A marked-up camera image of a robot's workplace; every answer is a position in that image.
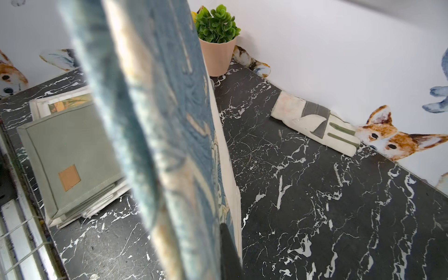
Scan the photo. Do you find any blue-handled canvas bag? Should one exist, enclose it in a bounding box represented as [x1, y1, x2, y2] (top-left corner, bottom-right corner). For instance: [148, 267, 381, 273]
[59, 1, 242, 280]

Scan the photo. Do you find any white Monet canvas bag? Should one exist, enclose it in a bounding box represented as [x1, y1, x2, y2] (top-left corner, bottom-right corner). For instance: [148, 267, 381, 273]
[29, 85, 132, 229]

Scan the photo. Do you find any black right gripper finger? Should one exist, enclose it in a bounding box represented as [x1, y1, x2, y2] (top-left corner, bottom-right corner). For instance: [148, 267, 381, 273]
[220, 223, 243, 280]

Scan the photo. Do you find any yellow-handled canvas bag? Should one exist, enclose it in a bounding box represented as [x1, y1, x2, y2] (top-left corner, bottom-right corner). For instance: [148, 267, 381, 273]
[48, 93, 92, 114]

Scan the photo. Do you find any green succulent plant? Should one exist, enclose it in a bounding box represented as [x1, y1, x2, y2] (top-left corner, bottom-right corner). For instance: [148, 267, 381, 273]
[191, 4, 241, 44]

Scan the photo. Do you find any aluminium front rail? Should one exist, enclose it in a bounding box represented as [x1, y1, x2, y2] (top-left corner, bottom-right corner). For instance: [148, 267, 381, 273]
[1, 131, 68, 280]

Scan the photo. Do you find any olive green canvas bag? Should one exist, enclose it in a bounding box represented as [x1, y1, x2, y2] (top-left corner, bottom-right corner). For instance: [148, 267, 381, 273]
[16, 101, 123, 221]

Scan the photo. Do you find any pink flower pot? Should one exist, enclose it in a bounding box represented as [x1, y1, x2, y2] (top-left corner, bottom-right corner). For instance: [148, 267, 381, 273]
[199, 38, 236, 77]

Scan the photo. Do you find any folded striped canvas bag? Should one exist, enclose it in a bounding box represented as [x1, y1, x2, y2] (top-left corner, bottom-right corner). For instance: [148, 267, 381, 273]
[271, 91, 361, 157]

